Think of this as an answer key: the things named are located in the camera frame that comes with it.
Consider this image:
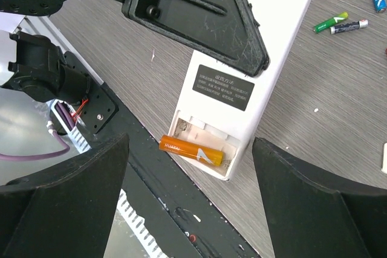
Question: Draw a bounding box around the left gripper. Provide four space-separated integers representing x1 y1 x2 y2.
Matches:
114 0 270 77

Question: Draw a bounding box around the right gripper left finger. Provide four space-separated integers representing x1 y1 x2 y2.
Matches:
1 134 129 257

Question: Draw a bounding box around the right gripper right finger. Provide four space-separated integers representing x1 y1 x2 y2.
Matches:
252 138 386 257

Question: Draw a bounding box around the white battery cover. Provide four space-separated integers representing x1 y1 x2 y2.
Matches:
381 143 387 174

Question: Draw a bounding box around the white remote control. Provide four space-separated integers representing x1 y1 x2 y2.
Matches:
169 0 311 181

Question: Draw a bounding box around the orange battery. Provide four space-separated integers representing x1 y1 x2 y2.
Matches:
159 135 224 166

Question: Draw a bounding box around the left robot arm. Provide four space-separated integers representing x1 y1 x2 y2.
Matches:
1 0 270 135

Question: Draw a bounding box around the green battery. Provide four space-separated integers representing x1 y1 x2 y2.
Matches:
313 11 348 33

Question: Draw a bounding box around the dark battery center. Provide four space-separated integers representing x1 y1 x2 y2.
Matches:
330 19 368 34

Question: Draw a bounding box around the white cable duct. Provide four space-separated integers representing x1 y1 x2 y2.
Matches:
69 127 170 258

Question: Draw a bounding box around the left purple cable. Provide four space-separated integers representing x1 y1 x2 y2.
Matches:
0 102 75 162

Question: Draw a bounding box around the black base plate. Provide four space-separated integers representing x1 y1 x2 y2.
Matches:
101 84 259 257

